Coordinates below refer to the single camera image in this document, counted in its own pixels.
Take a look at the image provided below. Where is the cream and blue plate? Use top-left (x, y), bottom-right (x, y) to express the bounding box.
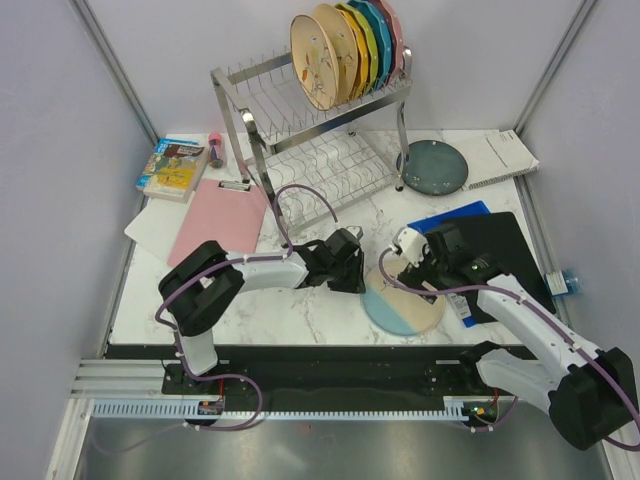
top-left (361, 267), bottom-right (446, 337)

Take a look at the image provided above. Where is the dark blue-grey plate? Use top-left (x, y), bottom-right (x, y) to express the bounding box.
top-left (396, 140), bottom-right (469, 196)

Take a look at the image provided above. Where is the beige bird plate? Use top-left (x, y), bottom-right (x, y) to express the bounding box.
top-left (312, 3), bottom-right (357, 105)
top-left (290, 14), bottom-right (339, 111)

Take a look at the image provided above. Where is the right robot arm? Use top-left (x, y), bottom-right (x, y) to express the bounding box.
top-left (392, 224), bottom-right (639, 450)

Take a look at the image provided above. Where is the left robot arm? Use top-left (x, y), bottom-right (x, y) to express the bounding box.
top-left (156, 226), bottom-right (366, 393)

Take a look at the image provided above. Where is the steel two-tier dish rack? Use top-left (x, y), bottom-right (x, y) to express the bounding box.
top-left (210, 49), bottom-right (412, 233)

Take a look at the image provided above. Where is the blue folder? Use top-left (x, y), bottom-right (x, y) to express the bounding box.
top-left (408, 201), bottom-right (490, 328)

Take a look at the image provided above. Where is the black clipboard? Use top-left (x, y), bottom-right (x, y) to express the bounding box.
top-left (441, 212), bottom-right (556, 314)

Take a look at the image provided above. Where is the pink clipboard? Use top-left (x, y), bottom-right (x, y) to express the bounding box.
top-left (168, 179), bottom-right (267, 267)

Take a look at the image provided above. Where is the white spiral notebook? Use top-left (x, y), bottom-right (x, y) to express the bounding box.
top-left (456, 130), bottom-right (539, 190)

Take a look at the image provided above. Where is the blue clip object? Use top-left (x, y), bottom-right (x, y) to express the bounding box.
top-left (544, 270), bottom-right (581, 297)

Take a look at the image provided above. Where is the pink capped tube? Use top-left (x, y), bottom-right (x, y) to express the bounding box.
top-left (208, 133), bottom-right (226, 169)

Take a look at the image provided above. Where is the white paper sheet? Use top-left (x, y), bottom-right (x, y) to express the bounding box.
top-left (124, 199), bottom-right (189, 263)

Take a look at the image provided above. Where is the illustrated book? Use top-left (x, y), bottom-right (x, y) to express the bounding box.
top-left (136, 138), bottom-right (209, 203)

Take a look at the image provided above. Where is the yellow dotted plate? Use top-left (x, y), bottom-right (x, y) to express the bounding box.
top-left (335, 3), bottom-right (370, 100)

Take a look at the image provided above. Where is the green scalloped plate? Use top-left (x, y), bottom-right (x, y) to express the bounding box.
top-left (347, 1), bottom-right (380, 93)

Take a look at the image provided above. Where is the pink dotted plate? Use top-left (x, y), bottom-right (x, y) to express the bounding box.
top-left (375, 0), bottom-right (404, 77)

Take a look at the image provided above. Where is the teal dotted plate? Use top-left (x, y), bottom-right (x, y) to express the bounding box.
top-left (356, 1), bottom-right (393, 90)

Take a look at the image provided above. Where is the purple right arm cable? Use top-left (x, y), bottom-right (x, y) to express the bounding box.
top-left (377, 248), bottom-right (640, 451)

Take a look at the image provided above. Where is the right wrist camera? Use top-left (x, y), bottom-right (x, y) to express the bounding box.
top-left (391, 227), bottom-right (428, 266)

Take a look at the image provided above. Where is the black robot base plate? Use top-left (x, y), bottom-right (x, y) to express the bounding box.
top-left (106, 345), bottom-right (510, 411)

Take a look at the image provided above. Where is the white cable duct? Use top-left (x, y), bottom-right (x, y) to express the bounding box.
top-left (91, 397), bottom-right (480, 423)

